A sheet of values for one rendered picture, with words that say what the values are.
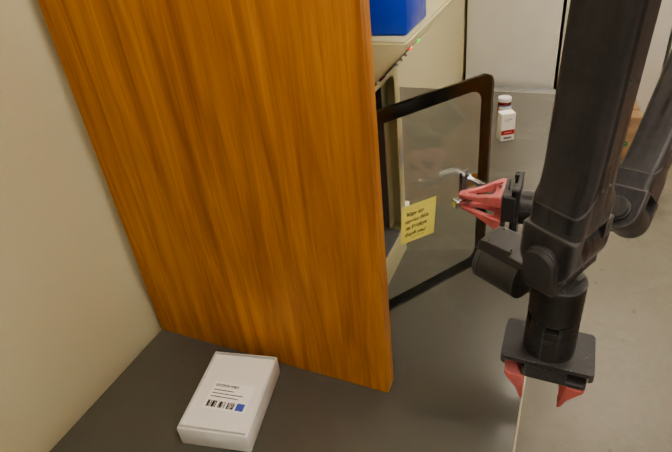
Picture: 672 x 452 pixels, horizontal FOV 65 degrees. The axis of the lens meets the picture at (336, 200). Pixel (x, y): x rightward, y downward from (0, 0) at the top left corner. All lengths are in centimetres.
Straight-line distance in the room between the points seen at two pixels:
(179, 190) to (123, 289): 30
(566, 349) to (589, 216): 20
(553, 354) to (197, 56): 57
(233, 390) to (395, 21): 64
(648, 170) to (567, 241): 36
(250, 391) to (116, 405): 25
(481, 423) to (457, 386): 8
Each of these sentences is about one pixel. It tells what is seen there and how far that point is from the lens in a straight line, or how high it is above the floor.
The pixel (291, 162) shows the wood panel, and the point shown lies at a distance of 72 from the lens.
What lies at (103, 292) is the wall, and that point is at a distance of 107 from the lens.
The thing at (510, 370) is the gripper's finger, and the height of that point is 116.
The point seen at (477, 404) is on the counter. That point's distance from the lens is 95.
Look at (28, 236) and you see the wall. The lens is 94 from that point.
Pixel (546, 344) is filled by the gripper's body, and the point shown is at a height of 122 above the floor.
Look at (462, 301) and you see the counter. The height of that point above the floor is 94.
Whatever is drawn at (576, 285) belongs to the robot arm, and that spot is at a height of 129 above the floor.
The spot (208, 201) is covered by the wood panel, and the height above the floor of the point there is 128.
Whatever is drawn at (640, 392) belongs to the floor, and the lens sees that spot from 230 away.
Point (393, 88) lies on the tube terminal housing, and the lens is 106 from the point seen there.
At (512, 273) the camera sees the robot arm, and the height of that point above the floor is 129.
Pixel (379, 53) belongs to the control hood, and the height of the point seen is 150.
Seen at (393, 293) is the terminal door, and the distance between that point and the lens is 99.
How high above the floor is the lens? 169
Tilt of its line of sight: 31 degrees down
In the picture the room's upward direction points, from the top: 7 degrees counter-clockwise
